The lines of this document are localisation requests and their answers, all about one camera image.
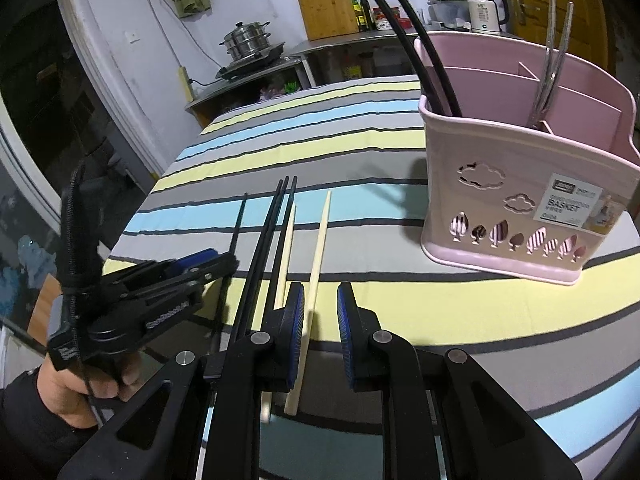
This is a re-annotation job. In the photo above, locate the beige wooden chopstick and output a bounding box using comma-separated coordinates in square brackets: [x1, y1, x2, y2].
[284, 191, 332, 416]
[260, 205, 296, 424]

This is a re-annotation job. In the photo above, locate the metal kitchen shelf table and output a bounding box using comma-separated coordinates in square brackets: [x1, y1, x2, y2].
[286, 27, 522, 86]

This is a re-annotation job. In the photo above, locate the person's left hand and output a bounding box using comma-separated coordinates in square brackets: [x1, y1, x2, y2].
[37, 352, 144, 429]

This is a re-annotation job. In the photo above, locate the beige power strip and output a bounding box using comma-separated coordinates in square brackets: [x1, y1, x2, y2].
[178, 66, 195, 103]

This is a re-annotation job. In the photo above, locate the striped tablecloth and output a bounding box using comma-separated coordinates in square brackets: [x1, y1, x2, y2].
[105, 76, 639, 479]

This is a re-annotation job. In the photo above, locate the low grey side shelf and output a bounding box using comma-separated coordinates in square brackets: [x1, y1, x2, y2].
[186, 58, 316, 128]

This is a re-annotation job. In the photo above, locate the stainless steel steamer pot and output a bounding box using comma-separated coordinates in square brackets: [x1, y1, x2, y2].
[220, 22, 270, 61]

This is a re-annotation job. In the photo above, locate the pink plastic utensil basket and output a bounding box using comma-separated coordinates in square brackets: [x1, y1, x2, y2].
[419, 32, 639, 285]

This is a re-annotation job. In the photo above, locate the bamboo cutting board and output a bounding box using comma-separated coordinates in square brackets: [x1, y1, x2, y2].
[298, 0, 359, 41]

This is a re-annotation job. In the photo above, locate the green-yellow oil bottle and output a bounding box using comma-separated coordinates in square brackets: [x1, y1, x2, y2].
[352, 0, 368, 32]

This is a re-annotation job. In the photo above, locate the dark oil bottle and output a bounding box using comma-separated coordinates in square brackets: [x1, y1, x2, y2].
[359, 0, 375, 30]

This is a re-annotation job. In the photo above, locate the red lidded jar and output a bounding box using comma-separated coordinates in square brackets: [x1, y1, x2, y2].
[372, 6, 412, 30]

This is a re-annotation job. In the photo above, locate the clear storage container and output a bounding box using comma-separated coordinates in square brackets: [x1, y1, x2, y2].
[427, 0, 471, 29]

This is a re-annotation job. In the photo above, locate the white electric kettle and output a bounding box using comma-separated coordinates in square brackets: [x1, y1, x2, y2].
[468, 0, 510, 34]

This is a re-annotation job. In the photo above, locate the yellow wooden door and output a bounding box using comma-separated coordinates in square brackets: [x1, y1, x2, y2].
[502, 0, 609, 68]

